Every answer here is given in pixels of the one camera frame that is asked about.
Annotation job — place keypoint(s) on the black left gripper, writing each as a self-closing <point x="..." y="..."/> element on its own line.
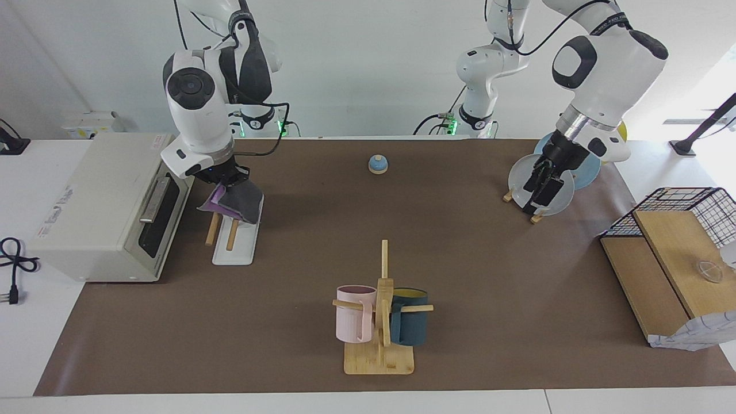
<point x="563" y="152"/>

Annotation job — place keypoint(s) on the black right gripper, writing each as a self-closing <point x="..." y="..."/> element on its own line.
<point x="227" y="172"/>

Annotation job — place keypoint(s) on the purple and grey towel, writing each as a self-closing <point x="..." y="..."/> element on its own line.
<point x="244" y="204"/>

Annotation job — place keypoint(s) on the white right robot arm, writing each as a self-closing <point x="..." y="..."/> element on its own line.
<point x="201" y="109"/>

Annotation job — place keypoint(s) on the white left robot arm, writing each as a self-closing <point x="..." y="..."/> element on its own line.
<point x="609" y="75"/>

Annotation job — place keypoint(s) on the wooden dish rack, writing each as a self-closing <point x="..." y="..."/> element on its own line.
<point x="508" y="196"/>

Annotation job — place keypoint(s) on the white towel rack wooden bars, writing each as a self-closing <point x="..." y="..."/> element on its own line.
<point x="236" y="250"/>

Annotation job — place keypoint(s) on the grey plate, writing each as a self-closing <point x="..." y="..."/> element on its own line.
<point x="517" y="181"/>

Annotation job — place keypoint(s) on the light blue plate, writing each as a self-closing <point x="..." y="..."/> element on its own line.
<point x="586" y="172"/>

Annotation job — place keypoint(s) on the yellow plate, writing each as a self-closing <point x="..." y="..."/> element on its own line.
<point x="621" y="131"/>

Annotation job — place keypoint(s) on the brown table mat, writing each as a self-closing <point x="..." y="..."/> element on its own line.
<point x="460" y="259"/>

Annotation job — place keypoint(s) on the beige toaster oven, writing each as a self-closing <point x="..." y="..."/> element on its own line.
<point x="98" y="213"/>

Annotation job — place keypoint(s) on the white box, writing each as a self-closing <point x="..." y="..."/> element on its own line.
<point x="92" y="123"/>

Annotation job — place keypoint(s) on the small blue lidded jar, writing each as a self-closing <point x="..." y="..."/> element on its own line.
<point x="378" y="165"/>

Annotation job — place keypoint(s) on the clear glass lid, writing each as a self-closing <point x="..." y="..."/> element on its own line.
<point x="710" y="271"/>

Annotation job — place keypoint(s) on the dark teal mug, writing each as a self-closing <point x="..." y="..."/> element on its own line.
<point x="409" y="325"/>

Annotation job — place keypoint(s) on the pink mug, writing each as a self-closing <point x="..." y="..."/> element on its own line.
<point x="353" y="322"/>

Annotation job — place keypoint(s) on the black clamp base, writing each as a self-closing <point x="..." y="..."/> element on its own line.
<point x="11" y="144"/>

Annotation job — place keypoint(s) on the marbled paper sheet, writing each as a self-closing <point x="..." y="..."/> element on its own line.
<point x="701" y="333"/>

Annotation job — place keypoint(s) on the wooden mug tree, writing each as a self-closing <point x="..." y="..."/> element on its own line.
<point x="382" y="356"/>

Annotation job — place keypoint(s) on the black camera stand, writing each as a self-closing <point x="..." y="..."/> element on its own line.
<point x="701" y="129"/>

